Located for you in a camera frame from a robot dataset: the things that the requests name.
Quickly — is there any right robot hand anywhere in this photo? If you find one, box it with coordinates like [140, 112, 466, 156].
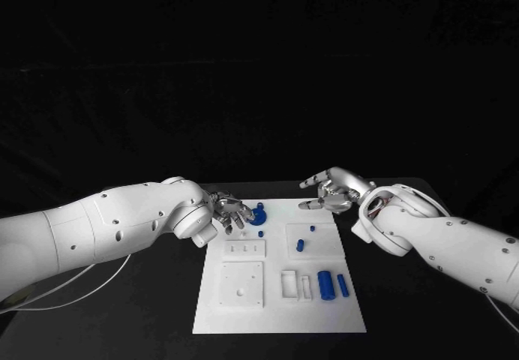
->
[297, 166, 376, 215]

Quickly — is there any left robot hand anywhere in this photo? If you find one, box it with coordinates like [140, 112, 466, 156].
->
[205, 190, 257, 235]

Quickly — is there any blue gear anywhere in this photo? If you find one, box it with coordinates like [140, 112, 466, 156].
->
[247, 208, 270, 227]

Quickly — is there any white task board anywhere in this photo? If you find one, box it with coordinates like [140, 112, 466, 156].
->
[192, 198, 369, 335]

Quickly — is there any large blue cylinder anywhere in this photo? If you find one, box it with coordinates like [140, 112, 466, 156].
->
[316, 270, 338, 302]

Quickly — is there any white cable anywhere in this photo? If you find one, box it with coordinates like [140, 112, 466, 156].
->
[0, 253, 133, 314]
[485, 294, 519, 333]
[0, 263, 98, 311]

